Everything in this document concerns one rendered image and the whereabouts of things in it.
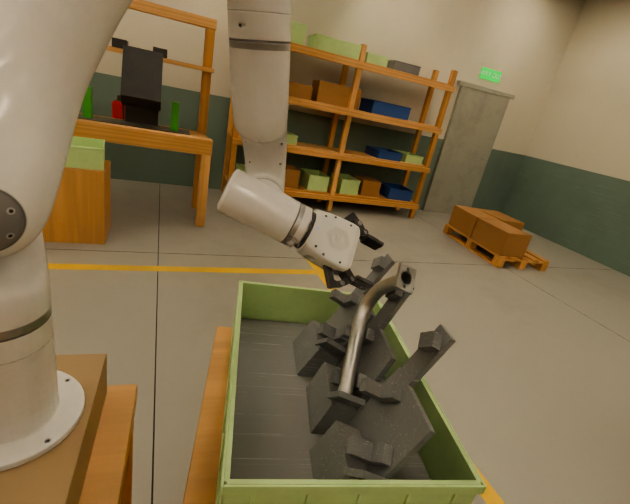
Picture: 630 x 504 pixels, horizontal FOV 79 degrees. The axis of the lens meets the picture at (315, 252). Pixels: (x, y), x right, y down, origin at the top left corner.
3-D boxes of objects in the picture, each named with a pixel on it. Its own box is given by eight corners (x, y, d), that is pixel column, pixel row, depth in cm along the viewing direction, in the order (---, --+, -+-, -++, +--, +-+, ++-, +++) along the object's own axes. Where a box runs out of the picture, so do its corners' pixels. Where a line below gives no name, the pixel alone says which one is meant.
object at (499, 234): (442, 232, 577) (451, 203, 561) (486, 237, 602) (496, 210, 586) (495, 267, 472) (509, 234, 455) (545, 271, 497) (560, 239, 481)
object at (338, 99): (415, 219, 616) (461, 68, 534) (225, 202, 500) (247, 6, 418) (397, 208, 662) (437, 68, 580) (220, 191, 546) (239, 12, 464)
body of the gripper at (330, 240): (299, 243, 67) (353, 271, 70) (316, 197, 71) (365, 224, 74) (283, 256, 73) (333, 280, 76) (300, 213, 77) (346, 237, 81)
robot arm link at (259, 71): (240, 36, 66) (245, 200, 81) (223, 39, 52) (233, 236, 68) (292, 40, 67) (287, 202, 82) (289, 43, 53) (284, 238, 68)
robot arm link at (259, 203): (280, 227, 78) (277, 250, 70) (220, 196, 74) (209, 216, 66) (301, 193, 74) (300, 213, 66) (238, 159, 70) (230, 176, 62)
